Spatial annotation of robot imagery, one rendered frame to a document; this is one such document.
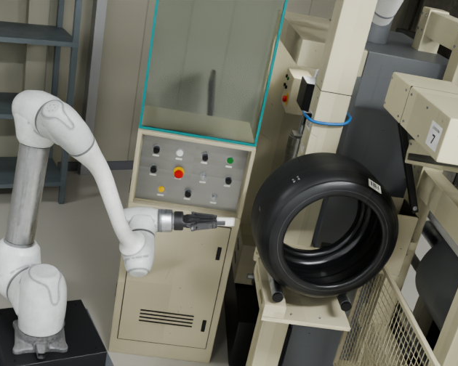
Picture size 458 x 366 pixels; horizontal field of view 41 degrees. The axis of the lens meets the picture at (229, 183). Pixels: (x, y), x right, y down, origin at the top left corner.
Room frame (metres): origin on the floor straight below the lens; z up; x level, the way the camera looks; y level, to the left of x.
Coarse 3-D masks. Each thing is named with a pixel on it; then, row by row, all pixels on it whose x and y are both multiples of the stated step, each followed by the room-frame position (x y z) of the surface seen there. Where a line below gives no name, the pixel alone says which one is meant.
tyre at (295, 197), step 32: (320, 160) 2.21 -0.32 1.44; (352, 160) 2.28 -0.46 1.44; (288, 192) 2.07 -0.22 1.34; (320, 192) 2.07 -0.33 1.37; (352, 192) 2.09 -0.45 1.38; (384, 192) 2.15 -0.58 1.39; (256, 224) 2.13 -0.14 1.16; (288, 224) 2.04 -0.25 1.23; (352, 224) 2.40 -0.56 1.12; (384, 224) 2.12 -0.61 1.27; (288, 256) 2.31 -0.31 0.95; (320, 256) 2.35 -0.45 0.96; (352, 256) 2.33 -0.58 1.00; (384, 256) 2.12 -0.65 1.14; (288, 288) 2.08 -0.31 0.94; (320, 288) 2.07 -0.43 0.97; (352, 288) 2.10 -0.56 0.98
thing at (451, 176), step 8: (424, 0) 5.96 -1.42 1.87; (432, 0) 5.88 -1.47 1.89; (440, 0) 5.82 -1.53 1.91; (448, 0) 5.77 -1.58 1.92; (456, 0) 5.71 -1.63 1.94; (416, 8) 6.11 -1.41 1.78; (440, 8) 5.81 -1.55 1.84; (448, 8) 5.75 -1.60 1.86; (456, 8) 5.70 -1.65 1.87; (456, 16) 5.68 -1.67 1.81; (400, 32) 6.11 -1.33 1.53; (408, 32) 6.05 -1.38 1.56; (440, 48) 5.77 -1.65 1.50; (448, 56) 5.70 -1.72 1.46; (448, 176) 5.64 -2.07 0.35; (456, 176) 5.73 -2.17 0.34; (456, 184) 5.76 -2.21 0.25
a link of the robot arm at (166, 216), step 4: (160, 212) 2.10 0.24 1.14; (164, 212) 2.10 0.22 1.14; (168, 212) 2.11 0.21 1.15; (172, 212) 2.15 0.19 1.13; (160, 216) 2.08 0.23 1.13; (164, 216) 2.09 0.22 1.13; (168, 216) 2.09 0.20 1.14; (172, 216) 2.10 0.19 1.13; (160, 220) 2.08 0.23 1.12; (164, 220) 2.08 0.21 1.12; (168, 220) 2.08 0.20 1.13; (172, 220) 2.09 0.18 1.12; (160, 224) 2.07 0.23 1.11; (164, 224) 2.07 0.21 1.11; (168, 224) 2.08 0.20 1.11; (172, 224) 2.09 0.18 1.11; (160, 228) 2.07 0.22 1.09; (164, 228) 2.08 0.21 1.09; (168, 228) 2.08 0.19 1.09; (172, 228) 2.10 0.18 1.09
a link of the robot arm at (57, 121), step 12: (48, 108) 1.78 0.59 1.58; (60, 108) 1.78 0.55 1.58; (72, 108) 1.83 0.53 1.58; (36, 120) 1.83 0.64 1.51; (48, 120) 1.76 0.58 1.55; (60, 120) 1.77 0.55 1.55; (72, 120) 1.79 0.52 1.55; (48, 132) 1.80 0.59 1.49; (60, 132) 1.77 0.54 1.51; (72, 132) 1.79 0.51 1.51; (84, 132) 1.82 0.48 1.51; (60, 144) 1.80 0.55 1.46; (72, 144) 1.80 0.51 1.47; (84, 144) 1.82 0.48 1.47
